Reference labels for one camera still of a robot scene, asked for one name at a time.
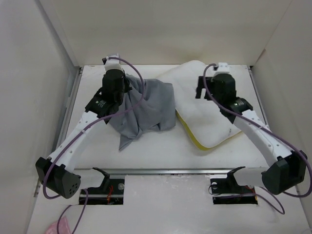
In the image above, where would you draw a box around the grey pillowcase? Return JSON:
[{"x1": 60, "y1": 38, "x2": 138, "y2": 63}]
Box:
[{"x1": 109, "y1": 74, "x2": 176, "y2": 151}]

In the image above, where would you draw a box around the white pillow yellow edge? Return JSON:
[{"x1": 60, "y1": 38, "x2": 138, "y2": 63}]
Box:
[{"x1": 156, "y1": 60, "x2": 240, "y2": 151}]

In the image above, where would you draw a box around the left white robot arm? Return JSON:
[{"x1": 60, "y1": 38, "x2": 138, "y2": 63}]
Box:
[{"x1": 35, "y1": 68, "x2": 130, "y2": 199}]

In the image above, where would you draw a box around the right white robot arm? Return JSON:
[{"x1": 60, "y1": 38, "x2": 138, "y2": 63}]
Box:
[{"x1": 195, "y1": 73, "x2": 307, "y2": 195}]

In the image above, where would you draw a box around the pink cloth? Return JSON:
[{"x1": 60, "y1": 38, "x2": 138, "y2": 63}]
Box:
[{"x1": 45, "y1": 217, "x2": 72, "y2": 234}]

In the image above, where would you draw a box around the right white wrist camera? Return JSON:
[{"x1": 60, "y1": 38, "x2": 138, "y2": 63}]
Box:
[{"x1": 214, "y1": 62, "x2": 230, "y2": 76}]

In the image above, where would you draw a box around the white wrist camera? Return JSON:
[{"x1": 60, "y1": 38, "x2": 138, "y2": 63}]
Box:
[
  {"x1": 102, "y1": 53, "x2": 122, "y2": 72},
  {"x1": 214, "y1": 62, "x2": 230, "y2": 76}
]

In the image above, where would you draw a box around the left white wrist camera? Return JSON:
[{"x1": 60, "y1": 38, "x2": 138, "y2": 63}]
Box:
[{"x1": 102, "y1": 53, "x2": 122, "y2": 72}]

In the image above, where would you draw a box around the metal rail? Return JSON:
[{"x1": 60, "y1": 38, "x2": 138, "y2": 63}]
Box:
[{"x1": 75, "y1": 167, "x2": 269, "y2": 176}]

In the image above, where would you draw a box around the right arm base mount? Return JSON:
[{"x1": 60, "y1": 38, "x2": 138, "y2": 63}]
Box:
[{"x1": 208, "y1": 167, "x2": 258, "y2": 205}]

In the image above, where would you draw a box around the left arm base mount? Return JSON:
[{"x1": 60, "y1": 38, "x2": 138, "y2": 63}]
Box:
[{"x1": 79, "y1": 168, "x2": 125, "y2": 205}]

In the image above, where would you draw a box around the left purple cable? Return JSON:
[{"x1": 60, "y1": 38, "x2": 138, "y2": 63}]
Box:
[{"x1": 42, "y1": 57, "x2": 148, "y2": 234}]

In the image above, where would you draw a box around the purple cable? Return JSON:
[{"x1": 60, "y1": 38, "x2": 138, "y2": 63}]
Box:
[
  {"x1": 42, "y1": 57, "x2": 148, "y2": 234},
  {"x1": 203, "y1": 63, "x2": 312, "y2": 215}
]

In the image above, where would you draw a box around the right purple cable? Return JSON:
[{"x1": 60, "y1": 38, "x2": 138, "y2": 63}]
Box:
[{"x1": 203, "y1": 63, "x2": 312, "y2": 215}]

